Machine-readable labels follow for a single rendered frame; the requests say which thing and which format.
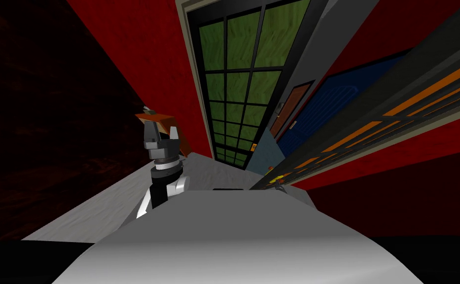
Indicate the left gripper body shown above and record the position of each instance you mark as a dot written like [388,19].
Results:
[166,149]

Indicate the brown door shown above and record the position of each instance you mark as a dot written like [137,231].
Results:
[291,106]

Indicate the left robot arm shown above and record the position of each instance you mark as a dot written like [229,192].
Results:
[162,189]

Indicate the blue door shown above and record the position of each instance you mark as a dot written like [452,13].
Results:
[320,106]

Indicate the orange brown block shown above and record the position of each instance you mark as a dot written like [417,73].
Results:
[166,120]

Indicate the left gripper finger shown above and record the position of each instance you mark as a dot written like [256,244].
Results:
[173,133]
[151,132]

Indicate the black framed green glass door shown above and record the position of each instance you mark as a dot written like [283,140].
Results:
[237,43]

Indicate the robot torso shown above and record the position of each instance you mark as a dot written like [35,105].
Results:
[237,240]

